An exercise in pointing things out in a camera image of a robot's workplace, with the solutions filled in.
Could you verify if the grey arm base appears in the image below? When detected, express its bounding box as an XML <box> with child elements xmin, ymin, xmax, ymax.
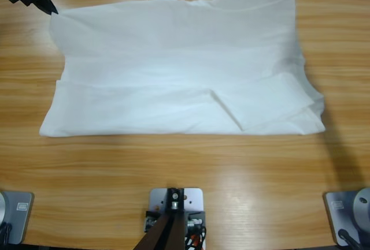
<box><xmin>0</xmin><ymin>191</ymin><xmax>35</xmax><ymax>245</ymax></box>
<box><xmin>323</xmin><ymin>186</ymin><xmax>370</xmax><ymax>247</ymax></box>

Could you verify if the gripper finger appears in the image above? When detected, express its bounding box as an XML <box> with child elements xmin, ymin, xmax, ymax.
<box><xmin>34</xmin><ymin>0</ymin><xmax>60</xmax><ymax>16</ymax></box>

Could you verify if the black base cable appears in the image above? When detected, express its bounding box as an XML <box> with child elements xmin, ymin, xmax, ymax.
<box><xmin>338</xmin><ymin>228</ymin><xmax>365</xmax><ymax>250</ymax></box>
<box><xmin>0</xmin><ymin>222</ymin><xmax>13</xmax><ymax>245</ymax></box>

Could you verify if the dark brown post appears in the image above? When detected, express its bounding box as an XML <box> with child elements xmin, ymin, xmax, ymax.
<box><xmin>134</xmin><ymin>186</ymin><xmax>186</xmax><ymax>250</ymax></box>

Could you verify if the white t-shirt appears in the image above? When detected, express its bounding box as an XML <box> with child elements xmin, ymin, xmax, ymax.
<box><xmin>39</xmin><ymin>0</ymin><xmax>327</xmax><ymax>139</ymax></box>

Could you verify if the white mounting block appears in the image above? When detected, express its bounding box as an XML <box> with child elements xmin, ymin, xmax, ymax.
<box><xmin>148</xmin><ymin>186</ymin><xmax>208</xmax><ymax>250</ymax></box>

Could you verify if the orange cable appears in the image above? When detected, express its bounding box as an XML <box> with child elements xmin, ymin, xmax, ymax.
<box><xmin>184</xmin><ymin>231</ymin><xmax>208</xmax><ymax>250</ymax></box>

